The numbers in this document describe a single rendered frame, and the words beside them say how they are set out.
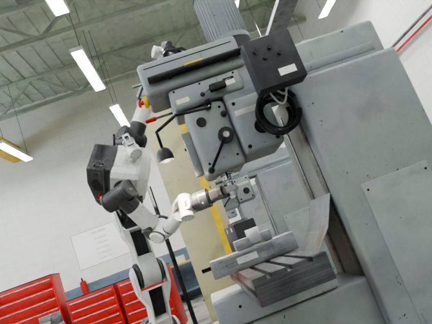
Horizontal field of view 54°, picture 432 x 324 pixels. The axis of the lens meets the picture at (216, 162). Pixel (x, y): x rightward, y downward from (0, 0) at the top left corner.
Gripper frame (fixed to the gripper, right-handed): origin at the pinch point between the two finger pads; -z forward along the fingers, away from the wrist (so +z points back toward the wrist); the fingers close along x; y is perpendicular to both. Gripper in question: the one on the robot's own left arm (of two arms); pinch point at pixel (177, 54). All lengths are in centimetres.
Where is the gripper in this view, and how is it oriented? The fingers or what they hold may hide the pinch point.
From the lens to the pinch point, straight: 214.4
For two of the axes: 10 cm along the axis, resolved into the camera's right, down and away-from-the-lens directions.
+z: -3.9, -2.3, 8.9
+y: -1.7, -9.3, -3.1
